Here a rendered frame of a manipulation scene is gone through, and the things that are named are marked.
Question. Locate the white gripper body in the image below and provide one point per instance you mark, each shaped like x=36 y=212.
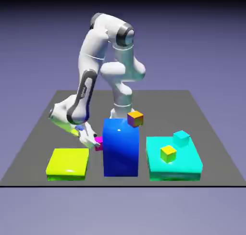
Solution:
x=87 y=136

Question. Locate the small magenta cube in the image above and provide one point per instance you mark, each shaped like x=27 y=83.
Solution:
x=99 y=140

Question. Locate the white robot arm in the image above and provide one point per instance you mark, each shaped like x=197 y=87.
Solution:
x=90 y=65

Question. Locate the small orange cube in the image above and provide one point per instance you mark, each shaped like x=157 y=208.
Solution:
x=135 y=118

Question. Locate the small yellow cube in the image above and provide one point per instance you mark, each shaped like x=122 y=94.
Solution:
x=168 y=153

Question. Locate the small cyan cube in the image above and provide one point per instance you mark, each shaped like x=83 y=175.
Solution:
x=181 y=138

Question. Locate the large yellow box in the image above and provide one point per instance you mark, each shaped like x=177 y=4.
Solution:
x=67 y=162

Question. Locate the large blue box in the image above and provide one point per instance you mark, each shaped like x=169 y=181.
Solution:
x=120 y=152

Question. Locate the large cyan box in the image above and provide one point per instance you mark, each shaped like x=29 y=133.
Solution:
x=178 y=165

